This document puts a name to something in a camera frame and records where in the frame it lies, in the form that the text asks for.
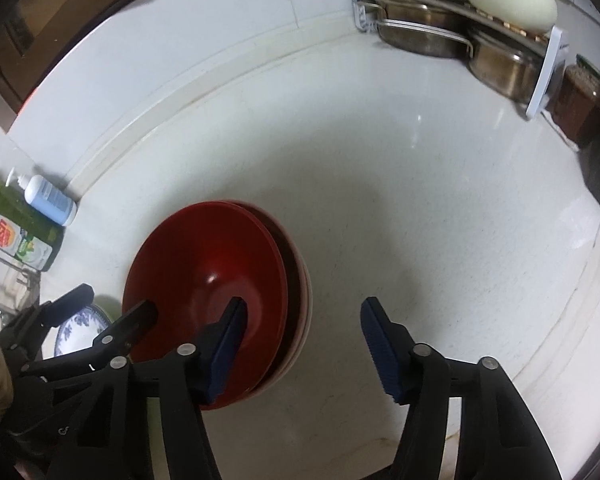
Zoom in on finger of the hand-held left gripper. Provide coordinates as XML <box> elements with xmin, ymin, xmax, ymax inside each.
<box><xmin>39</xmin><ymin>283</ymin><xmax>96</xmax><ymax>333</ymax></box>
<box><xmin>92</xmin><ymin>300</ymin><xmax>159</xmax><ymax>358</ymax></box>

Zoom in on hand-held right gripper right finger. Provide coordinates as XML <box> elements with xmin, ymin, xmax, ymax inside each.
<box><xmin>360</xmin><ymin>297</ymin><xmax>563</xmax><ymax>480</ymax></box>

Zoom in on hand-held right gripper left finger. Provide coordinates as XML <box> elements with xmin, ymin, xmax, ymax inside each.
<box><xmin>45</xmin><ymin>296</ymin><xmax>248</xmax><ymax>480</ymax></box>

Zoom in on blue floral plate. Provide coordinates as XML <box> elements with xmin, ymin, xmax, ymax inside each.
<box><xmin>54</xmin><ymin>306</ymin><xmax>113</xmax><ymax>358</ymax></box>

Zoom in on green plate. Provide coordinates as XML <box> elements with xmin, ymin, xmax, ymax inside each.
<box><xmin>92</xmin><ymin>297</ymin><xmax>127</xmax><ymax>326</ymax></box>

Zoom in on pink bowl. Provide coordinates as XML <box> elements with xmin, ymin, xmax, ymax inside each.
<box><xmin>225</xmin><ymin>200</ymin><xmax>313</xmax><ymax>401</ymax></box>

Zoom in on red and black bowl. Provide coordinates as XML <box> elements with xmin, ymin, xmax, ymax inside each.
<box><xmin>121</xmin><ymin>201</ymin><xmax>289</xmax><ymax>411</ymax></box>

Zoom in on green dish soap bottle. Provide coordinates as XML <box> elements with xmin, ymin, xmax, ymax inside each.
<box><xmin>0</xmin><ymin>180</ymin><xmax>63</xmax><ymax>273</ymax></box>

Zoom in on white pump bottle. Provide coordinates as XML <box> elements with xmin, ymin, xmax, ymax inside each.
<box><xmin>6</xmin><ymin>167</ymin><xmax>78</xmax><ymax>227</ymax></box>

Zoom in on small steel pot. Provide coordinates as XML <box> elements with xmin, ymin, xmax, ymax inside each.
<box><xmin>467</xmin><ymin>30</ymin><xmax>551</xmax><ymax>103</ymax></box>

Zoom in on glass jar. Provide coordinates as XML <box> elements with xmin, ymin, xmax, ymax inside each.
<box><xmin>550</xmin><ymin>65</ymin><xmax>600</xmax><ymax>148</ymax></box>

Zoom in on white pot rack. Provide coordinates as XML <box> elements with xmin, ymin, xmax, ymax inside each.
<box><xmin>349</xmin><ymin>0</ymin><xmax>566</xmax><ymax>121</ymax></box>

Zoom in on dark wooden window frame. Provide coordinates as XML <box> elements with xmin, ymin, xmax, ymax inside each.
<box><xmin>0</xmin><ymin>0</ymin><xmax>171</xmax><ymax>116</ymax></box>

